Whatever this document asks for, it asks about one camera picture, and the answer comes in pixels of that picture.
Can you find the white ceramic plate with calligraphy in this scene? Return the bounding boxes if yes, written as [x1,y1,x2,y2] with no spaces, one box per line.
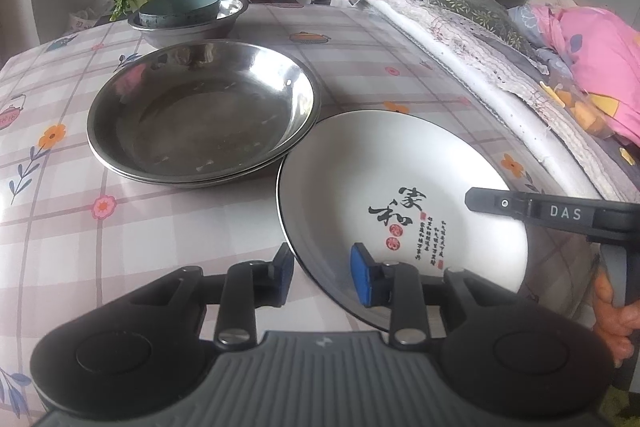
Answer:
[277,109,528,329]

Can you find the wide steel basin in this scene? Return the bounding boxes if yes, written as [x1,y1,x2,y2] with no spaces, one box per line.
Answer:
[86,40,321,180]
[87,104,321,188]

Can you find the deep steel bowl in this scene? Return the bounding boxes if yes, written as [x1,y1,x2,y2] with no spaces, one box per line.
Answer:
[128,0,248,49]

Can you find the teal ceramic bowl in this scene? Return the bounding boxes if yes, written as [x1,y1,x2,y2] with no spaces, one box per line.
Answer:
[138,0,221,29]

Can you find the person's hand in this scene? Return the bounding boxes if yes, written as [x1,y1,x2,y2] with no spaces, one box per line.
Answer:
[592,268,639,369]

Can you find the rolled white quilted bedding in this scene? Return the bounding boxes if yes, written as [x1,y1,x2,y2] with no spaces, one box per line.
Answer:
[363,0,639,202]

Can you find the pink blanket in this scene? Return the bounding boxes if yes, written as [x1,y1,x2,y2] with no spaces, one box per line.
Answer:
[526,0,639,144]

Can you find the plaid patterned tablecloth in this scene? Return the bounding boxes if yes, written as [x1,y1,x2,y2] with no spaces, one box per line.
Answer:
[0,2,626,427]

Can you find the green floral lace cushion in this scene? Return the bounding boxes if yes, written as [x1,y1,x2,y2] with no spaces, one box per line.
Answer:
[422,0,550,76]

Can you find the white plastic bag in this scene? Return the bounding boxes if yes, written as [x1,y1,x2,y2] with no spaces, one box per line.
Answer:
[66,9,101,35]

